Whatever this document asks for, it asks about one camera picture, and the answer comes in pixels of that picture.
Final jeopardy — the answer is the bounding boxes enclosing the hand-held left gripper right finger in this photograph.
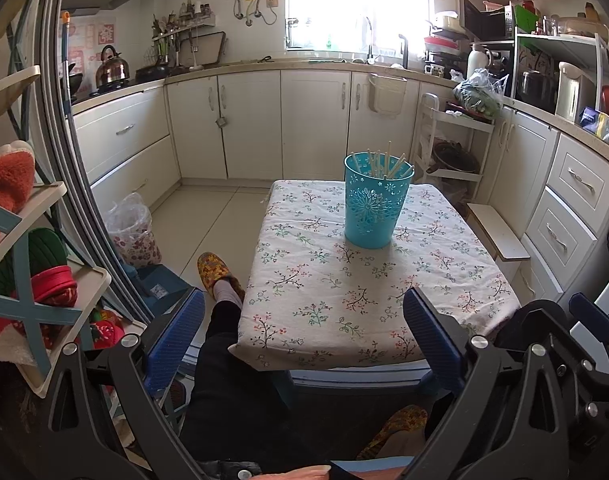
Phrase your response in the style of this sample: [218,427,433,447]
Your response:
[399,286,571,480]

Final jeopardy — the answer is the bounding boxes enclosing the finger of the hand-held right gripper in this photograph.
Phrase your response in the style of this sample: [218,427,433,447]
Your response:
[568,291,609,402]

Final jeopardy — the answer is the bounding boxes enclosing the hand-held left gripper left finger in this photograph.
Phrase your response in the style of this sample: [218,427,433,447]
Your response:
[37,287,210,480]

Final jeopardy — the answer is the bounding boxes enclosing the teal perforated plastic basket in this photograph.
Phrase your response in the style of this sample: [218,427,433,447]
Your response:
[344,152,415,250]

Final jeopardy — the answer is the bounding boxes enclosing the group of wooden chopsticks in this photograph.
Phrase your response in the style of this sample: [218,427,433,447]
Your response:
[351,141,414,181]

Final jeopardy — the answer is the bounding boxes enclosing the dark blue box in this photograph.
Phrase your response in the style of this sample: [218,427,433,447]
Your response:
[133,265,196,312]

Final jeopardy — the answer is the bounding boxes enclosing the person's left leg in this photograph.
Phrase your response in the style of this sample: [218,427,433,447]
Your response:
[182,285,298,467]

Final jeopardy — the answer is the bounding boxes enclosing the floral tablecloth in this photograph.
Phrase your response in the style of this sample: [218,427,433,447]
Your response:
[228,179,523,372]

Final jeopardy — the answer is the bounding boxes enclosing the yellow floral slipper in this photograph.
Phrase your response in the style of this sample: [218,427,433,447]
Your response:
[197,252,246,304]
[357,405,429,462]

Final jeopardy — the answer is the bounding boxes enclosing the floral trash bin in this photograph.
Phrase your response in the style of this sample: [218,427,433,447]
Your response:
[105,192,163,267]

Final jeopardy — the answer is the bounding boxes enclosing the white step stool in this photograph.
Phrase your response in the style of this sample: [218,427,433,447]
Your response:
[465,202,531,287]

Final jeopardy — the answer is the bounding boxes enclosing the cream panelled drawer cabinets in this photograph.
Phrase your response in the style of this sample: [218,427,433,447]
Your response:
[489,105,609,301]

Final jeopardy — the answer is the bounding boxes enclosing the red slipper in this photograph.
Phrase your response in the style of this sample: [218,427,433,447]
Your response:
[32,266,80,309]

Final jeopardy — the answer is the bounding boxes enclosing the green slipper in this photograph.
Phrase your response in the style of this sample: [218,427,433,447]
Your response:
[27,227,71,302]

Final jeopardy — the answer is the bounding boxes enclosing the dark round pot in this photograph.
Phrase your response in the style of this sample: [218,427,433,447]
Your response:
[431,141,480,174]

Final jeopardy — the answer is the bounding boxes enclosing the shoe rack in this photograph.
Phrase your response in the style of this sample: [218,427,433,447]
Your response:
[0,0,111,397]

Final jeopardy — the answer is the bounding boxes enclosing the cream drawer cabinet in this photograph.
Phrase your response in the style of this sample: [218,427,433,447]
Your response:
[70,87,182,221]

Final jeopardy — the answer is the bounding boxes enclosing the blue packet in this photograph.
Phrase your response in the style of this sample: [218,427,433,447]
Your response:
[579,106,609,137]

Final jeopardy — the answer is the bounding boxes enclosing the white trolley rack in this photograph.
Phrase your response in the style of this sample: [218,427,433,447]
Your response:
[411,92,496,202]

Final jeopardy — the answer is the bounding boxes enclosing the white electric water boiler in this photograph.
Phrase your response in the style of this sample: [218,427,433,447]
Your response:
[555,61,596,124]

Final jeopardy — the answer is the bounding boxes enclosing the orange plush slipper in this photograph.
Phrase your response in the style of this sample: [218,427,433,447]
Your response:
[0,141,36,257]

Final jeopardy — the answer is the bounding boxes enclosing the black cooking pot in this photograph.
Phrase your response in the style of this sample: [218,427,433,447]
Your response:
[517,70,558,111]

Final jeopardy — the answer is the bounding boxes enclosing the white hanging bin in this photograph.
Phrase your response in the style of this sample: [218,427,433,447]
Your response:
[367,74,408,120]

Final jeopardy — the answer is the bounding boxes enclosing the plastic bag of greens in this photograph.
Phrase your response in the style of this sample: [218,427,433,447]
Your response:
[453,68,505,119]

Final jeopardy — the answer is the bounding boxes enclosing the cream door cabinets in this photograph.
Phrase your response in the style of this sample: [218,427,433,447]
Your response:
[164,70,422,182]

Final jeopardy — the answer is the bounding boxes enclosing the black frying pan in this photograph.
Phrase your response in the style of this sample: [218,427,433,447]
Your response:
[134,62,188,84]

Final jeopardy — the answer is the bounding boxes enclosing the white shelf rack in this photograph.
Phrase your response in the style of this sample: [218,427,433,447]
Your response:
[513,31,609,112]

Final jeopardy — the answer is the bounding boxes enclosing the stainless steel kettle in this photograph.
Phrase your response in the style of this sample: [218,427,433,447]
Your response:
[95,45,130,89]

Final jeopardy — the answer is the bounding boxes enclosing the white thermos jug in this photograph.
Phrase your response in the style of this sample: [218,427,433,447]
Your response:
[467,43,491,81]

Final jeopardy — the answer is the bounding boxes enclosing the leaning tray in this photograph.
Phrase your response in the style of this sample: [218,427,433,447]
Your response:
[177,31,227,69]

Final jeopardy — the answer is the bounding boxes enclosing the dish rack with bowls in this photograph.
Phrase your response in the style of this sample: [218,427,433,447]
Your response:
[424,10,468,64]

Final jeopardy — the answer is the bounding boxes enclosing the chrome faucet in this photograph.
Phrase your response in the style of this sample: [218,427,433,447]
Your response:
[363,16,381,64]

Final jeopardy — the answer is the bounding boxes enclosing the black microwave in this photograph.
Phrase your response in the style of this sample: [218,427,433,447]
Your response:
[459,0,516,42]

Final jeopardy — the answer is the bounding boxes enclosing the bright window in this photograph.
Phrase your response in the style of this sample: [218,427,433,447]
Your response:
[284,0,433,54]

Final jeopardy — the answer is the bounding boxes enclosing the grey table frame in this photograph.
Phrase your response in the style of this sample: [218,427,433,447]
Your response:
[278,360,436,397]

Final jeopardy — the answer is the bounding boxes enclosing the metal door frame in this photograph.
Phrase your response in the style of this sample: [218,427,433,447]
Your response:
[32,0,151,322]

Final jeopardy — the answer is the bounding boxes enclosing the red wall stickers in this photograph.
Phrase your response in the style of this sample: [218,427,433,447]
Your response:
[67,22,118,77]

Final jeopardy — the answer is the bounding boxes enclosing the wall utensil rack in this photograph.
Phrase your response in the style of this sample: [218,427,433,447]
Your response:
[151,0,218,69]

